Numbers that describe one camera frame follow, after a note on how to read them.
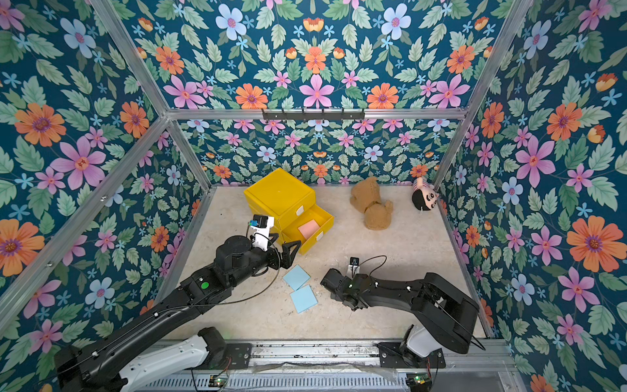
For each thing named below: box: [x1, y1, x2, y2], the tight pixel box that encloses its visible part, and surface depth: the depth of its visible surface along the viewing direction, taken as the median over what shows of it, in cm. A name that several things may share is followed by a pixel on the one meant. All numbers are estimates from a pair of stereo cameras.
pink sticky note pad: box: [297, 218, 321, 241], surface depth 97 cm
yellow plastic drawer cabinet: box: [243, 167, 336, 256], surface depth 91 cm
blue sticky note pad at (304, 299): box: [289, 284, 319, 314], surface depth 86 cm
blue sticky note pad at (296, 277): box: [282, 264, 312, 291], surface depth 92 cm
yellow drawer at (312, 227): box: [280, 204, 336, 256], surface depth 95 cm
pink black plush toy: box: [411, 176, 440, 211], surface depth 107 cm
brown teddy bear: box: [349, 177, 394, 232], surface depth 103 cm
